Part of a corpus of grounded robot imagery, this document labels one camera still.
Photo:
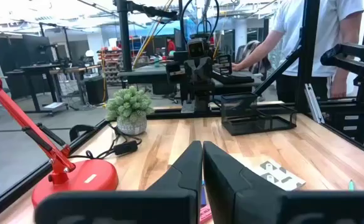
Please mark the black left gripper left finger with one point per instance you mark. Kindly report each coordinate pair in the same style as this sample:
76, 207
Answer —
169, 205

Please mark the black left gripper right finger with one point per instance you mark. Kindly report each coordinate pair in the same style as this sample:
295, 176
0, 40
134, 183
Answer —
247, 205

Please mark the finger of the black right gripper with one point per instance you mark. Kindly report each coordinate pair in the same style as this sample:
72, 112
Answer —
205, 70
191, 71

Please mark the pink eraser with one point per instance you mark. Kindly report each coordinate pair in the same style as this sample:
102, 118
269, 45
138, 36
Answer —
205, 215

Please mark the sticky note pad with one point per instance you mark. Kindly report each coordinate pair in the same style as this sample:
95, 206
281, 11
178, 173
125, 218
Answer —
278, 177

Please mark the teal pencil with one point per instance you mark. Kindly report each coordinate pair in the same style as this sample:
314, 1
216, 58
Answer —
351, 185

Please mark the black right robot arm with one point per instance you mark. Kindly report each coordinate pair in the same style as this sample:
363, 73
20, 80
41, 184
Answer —
197, 93

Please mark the black mesh desk organizer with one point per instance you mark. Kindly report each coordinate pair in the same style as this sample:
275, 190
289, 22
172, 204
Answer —
240, 121

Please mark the person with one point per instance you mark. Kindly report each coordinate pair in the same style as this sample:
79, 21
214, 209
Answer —
170, 46
309, 31

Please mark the grey work table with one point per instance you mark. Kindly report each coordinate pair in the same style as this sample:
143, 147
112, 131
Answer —
147, 73

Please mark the striped cloth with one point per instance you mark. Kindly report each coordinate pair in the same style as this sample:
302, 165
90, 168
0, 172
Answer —
259, 67

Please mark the green plant in patterned pot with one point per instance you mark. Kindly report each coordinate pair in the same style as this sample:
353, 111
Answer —
128, 105

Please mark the shelf with red bins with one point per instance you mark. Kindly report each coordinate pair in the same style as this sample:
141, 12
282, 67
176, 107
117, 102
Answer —
111, 62

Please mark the black waste bin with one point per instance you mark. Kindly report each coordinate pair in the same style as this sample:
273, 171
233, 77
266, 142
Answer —
95, 90

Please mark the red desk lamp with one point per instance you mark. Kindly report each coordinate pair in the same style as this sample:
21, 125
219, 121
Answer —
85, 179

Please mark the silver aluminium profile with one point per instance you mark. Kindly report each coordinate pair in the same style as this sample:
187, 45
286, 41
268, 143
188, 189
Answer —
314, 102

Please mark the black drawer cabinet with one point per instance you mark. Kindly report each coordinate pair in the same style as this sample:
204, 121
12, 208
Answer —
346, 123

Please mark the black background desk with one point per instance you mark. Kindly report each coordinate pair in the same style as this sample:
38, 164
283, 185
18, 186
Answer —
38, 70

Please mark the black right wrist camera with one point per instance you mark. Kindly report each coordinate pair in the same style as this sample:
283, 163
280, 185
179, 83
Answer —
196, 48

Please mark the black upright post with boom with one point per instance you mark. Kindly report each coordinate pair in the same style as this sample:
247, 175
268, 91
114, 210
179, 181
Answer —
125, 37

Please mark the black frame clamp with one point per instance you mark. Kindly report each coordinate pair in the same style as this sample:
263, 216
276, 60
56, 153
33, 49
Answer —
80, 129

